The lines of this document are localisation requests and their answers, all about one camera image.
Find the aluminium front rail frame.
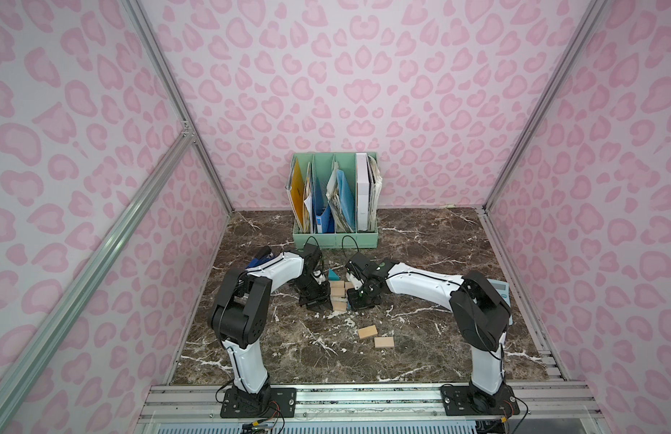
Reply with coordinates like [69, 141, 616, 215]
[134, 382, 610, 433]

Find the mint green file organizer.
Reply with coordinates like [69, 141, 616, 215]
[287, 151, 381, 251]

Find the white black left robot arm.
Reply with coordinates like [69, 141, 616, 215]
[209, 243, 333, 398]

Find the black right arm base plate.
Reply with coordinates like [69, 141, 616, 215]
[440, 383, 521, 419]

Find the papers and folders stack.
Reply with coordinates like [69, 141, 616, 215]
[285, 153, 384, 234]

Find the teal desk calculator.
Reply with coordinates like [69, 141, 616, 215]
[488, 278, 511, 306]

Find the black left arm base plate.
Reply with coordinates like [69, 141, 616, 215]
[221, 385, 297, 419]

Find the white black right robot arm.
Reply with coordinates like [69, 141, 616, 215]
[346, 253, 512, 407]

